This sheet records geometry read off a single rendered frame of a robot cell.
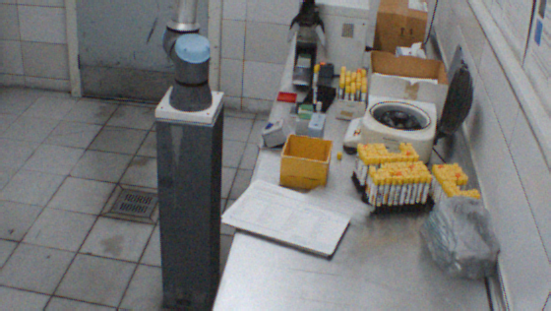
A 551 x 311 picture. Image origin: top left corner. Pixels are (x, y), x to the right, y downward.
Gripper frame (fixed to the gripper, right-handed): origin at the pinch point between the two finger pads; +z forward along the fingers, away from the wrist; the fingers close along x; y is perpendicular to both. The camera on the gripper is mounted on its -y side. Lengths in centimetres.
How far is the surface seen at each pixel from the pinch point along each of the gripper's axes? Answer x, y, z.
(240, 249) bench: 6, -106, 15
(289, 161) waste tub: -2, -75, 6
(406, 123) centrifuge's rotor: -37, -45, 5
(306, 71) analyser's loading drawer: -1.3, -2.6, 9.7
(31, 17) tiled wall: 190, 140, 49
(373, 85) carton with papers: -26.0, -20.2, 4.4
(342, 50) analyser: -14.2, 8.8, 3.9
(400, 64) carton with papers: -37.2, 3.4, 4.4
